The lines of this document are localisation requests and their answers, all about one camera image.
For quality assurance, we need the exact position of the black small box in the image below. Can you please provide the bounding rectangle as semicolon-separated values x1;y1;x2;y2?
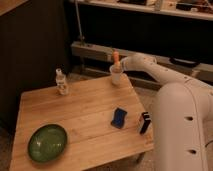
139;112;151;134

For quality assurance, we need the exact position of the metal shelf rail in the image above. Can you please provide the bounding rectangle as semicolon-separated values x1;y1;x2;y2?
70;41;213;82

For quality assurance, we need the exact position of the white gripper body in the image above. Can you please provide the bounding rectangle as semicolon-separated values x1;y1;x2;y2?
121;56;137;71

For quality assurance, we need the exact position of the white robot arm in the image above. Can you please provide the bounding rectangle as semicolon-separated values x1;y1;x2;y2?
121;53;213;171

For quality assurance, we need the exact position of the metal vertical pole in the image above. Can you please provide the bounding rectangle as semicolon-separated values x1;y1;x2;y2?
74;0;85;45

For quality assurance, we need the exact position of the blue sponge block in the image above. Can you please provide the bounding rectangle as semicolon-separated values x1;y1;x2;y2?
111;108;127;129

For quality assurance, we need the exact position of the white ceramic cup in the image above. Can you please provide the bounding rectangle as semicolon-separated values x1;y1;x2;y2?
109;65;123;85

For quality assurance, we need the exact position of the green bowl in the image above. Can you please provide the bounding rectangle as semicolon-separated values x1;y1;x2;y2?
27;124;68;163

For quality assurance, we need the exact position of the upper shelf with items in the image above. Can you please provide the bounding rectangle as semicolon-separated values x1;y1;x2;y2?
69;0;213;21

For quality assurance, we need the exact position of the wooden table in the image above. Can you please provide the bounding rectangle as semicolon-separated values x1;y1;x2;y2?
10;74;153;171

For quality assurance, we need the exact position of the clear plastic bottle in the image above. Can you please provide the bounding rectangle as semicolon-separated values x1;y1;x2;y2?
56;68;69;95

